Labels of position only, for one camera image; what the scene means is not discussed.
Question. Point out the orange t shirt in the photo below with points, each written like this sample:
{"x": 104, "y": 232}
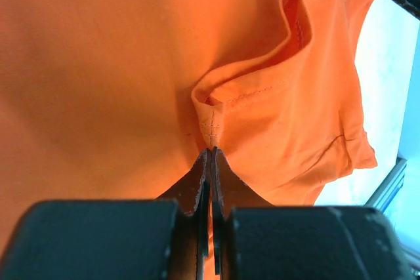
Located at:
{"x": 115, "y": 99}

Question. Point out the right aluminium frame post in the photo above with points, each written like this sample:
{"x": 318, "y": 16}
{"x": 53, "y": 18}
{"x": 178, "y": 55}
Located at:
{"x": 385, "y": 193}

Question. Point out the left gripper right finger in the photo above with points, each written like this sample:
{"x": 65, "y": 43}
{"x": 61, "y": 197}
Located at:
{"x": 253, "y": 239}

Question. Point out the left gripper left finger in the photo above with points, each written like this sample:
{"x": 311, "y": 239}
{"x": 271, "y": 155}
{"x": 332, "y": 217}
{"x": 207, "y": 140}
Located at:
{"x": 163, "y": 238}

